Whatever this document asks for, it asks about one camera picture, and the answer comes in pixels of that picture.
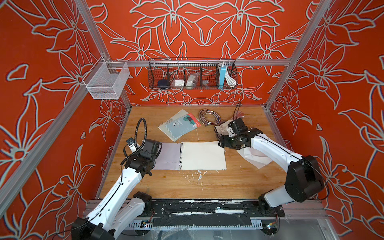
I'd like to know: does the white small box in basket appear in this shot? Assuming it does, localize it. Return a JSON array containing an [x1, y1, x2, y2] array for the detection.
[[171, 79, 185, 89]]

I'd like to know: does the torn white notebook page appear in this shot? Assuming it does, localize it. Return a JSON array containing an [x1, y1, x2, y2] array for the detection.
[[237, 147, 272, 169]]

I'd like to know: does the black wire wall basket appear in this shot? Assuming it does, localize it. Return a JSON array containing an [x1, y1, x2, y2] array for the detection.
[[148, 58, 238, 90]]

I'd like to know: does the dark round object in basket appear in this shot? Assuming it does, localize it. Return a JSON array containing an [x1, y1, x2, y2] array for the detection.
[[158, 79, 170, 90]]

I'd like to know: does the light blue box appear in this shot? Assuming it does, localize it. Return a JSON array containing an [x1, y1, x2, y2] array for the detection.
[[218, 63, 227, 89]]

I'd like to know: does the beige work glove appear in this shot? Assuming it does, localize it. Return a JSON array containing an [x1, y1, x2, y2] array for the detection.
[[215, 119, 235, 137]]

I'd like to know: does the teal steno notes notebook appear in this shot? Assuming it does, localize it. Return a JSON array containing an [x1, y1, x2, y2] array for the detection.
[[166, 113, 201, 138]]

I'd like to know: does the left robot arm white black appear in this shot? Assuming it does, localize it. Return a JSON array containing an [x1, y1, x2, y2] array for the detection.
[[71, 118, 162, 240]]

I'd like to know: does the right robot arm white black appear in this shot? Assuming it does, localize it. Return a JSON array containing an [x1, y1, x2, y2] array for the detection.
[[218, 119, 326, 212]]

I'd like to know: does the small coiled metal hose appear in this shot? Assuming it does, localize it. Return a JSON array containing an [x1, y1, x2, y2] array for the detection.
[[197, 109, 222, 127]]

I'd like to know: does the clear plastic bag in basket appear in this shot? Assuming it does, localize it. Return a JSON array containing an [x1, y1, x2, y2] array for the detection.
[[186, 73, 199, 90]]

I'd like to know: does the white sticker picture notebook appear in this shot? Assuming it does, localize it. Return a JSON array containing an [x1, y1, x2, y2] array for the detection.
[[154, 141, 227, 171]]

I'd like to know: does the white cable in basket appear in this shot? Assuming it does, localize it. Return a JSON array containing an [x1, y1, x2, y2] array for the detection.
[[224, 66, 237, 87]]

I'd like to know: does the white wire basket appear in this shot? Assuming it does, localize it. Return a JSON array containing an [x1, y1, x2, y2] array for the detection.
[[85, 62, 130, 100]]

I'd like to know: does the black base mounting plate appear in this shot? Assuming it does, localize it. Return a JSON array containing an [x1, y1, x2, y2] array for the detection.
[[128, 199, 285, 230]]

